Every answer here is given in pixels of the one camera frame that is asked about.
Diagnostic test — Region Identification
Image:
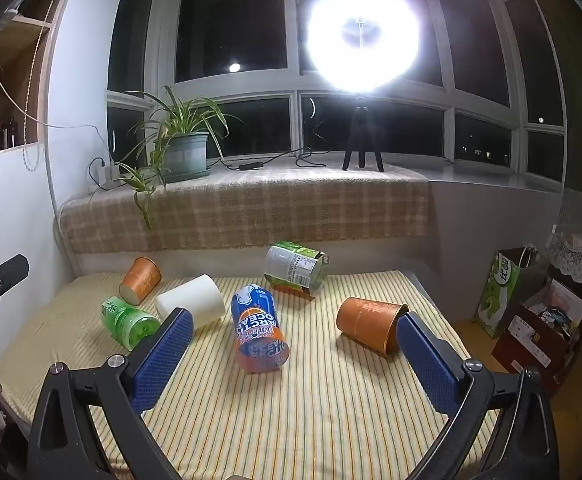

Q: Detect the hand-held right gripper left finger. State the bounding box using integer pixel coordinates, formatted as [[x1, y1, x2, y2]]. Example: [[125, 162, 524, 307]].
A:
[[27, 306, 195, 480]]

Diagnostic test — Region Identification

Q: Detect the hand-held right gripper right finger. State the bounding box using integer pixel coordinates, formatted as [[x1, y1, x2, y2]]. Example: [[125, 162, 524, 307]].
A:
[[396, 311, 558, 480]]

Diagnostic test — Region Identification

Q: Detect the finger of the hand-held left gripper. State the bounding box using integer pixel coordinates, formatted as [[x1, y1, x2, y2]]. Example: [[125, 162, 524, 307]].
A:
[[0, 254, 30, 332]]

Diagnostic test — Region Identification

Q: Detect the white cup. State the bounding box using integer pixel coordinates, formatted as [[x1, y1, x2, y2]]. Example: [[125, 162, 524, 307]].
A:
[[155, 274, 227, 330]]

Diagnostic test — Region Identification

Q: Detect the large orange cup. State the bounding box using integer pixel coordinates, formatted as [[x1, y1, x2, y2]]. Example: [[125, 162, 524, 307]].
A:
[[336, 297, 410, 358]]

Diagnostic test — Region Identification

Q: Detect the small orange cup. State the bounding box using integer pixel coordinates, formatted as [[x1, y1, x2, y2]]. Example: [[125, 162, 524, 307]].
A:
[[119, 257, 163, 306]]

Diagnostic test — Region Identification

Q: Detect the green plastic bottle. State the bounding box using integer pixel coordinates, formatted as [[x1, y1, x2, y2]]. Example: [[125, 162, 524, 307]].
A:
[[101, 296, 162, 352]]

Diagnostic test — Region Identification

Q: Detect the blue orange drink can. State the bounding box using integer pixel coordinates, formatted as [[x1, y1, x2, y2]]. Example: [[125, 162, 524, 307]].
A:
[[231, 283, 290, 374]]

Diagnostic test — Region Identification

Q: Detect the green paper shopping bag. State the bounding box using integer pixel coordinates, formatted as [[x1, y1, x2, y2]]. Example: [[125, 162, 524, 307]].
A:
[[477, 246, 546, 339]]

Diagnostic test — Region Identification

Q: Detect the dark red cardboard box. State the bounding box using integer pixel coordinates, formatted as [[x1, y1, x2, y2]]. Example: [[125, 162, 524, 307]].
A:
[[491, 266, 582, 396]]

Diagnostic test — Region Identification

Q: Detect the white power strip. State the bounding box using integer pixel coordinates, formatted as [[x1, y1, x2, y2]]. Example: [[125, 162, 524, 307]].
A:
[[96, 160, 122, 186]]

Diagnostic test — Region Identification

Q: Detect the green white can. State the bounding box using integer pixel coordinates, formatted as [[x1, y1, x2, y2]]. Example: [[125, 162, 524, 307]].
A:
[[264, 241, 330, 295]]

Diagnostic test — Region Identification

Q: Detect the checked beige blanket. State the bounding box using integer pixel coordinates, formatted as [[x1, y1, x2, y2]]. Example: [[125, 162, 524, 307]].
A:
[[59, 162, 430, 256]]

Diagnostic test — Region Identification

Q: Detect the potted spider plant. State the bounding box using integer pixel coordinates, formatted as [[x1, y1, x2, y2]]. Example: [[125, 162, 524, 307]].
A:
[[113, 85, 244, 231]]

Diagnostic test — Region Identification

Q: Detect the wooden shelf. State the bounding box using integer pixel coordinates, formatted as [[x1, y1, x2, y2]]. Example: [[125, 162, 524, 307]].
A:
[[0, 0, 84, 161]]

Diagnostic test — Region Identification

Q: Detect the black tripod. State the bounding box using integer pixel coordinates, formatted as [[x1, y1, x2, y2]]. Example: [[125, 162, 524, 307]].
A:
[[342, 94, 384, 173]]

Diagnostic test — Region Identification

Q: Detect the white hanging cord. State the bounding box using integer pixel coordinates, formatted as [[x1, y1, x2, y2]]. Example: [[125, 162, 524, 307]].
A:
[[0, 0, 116, 173]]

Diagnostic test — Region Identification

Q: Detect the black power cable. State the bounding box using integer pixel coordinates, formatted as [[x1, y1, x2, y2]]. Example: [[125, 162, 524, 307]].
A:
[[206, 105, 332, 171]]

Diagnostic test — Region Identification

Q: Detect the ring light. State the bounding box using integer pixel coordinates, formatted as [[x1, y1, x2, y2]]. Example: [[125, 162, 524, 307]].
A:
[[305, 0, 420, 95]]

